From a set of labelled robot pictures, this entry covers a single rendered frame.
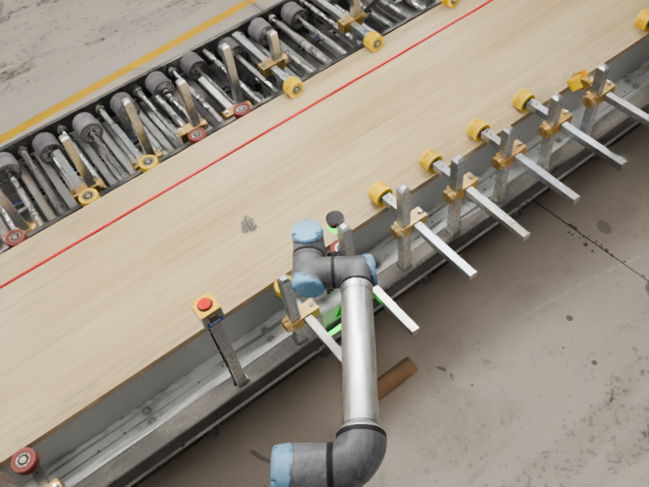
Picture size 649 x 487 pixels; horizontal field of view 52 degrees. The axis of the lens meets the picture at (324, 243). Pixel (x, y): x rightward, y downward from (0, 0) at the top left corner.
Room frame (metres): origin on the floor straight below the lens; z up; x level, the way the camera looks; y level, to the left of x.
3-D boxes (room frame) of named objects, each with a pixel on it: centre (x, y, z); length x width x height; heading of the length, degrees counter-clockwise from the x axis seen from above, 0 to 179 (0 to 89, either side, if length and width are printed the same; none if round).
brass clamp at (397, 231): (1.46, -0.31, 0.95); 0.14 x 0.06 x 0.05; 118
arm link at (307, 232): (1.18, 0.04, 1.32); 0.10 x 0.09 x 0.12; 172
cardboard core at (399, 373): (1.27, -0.16, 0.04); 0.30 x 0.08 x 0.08; 118
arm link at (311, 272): (1.06, 0.05, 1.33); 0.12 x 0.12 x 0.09; 82
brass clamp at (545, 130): (1.81, -0.97, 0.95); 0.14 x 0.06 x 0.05; 118
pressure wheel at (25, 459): (0.85, 1.05, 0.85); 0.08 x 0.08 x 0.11
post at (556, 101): (1.80, -0.95, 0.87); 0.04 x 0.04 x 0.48; 28
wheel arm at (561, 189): (1.64, -0.80, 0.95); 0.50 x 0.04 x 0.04; 28
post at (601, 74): (1.91, -1.17, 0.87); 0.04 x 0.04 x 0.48; 28
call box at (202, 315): (1.09, 0.38, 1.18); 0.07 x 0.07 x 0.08; 28
